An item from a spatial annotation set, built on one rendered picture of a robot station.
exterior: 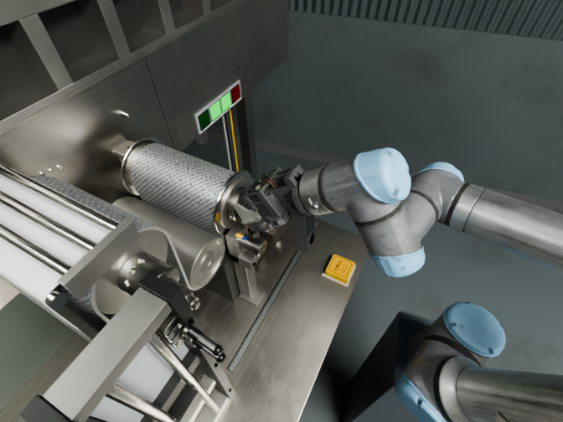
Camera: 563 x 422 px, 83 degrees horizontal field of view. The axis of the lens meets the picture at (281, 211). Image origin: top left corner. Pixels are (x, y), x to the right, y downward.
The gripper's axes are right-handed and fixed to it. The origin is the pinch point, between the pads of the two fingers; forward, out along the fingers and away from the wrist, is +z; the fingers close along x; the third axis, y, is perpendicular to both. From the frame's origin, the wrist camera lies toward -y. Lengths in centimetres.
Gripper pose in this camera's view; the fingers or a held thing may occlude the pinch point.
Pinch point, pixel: (247, 218)
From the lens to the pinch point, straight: 68.1
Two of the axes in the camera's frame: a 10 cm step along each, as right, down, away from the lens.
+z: -6.8, 1.5, 7.2
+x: -4.7, 6.7, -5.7
